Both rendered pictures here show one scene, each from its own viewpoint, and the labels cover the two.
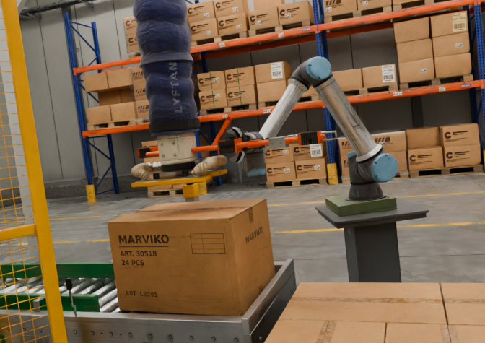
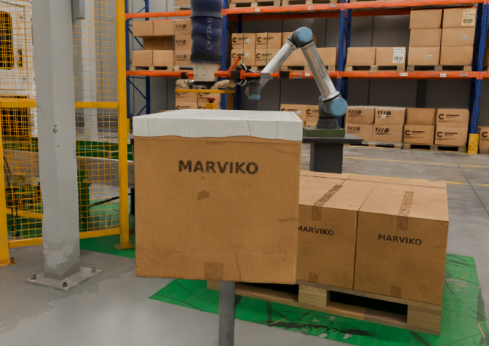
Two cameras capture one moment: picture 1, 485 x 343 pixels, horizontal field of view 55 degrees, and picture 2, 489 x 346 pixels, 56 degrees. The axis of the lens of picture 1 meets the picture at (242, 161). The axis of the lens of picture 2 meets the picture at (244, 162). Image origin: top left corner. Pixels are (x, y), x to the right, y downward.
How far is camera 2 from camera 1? 1.27 m
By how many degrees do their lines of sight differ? 5
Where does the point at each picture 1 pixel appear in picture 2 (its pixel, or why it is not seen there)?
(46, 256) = (122, 122)
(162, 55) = (204, 12)
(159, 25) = not seen: outside the picture
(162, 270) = not seen: hidden behind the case
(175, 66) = (211, 20)
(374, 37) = (395, 21)
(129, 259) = not seen: hidden behind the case
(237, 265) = not seen: hidden behind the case
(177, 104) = (209, 44)
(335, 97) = (312, 55)
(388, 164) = (341, 104)
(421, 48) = (431, 36)
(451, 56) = (456, 47)
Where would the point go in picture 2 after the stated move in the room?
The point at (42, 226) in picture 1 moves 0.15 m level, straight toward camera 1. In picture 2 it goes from (122, 103) to (124, 104)
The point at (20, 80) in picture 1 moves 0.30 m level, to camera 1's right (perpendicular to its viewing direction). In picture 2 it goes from (121, 16) to (167, 17)
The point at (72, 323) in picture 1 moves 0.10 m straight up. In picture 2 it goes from (130, 166) to (130, 152)
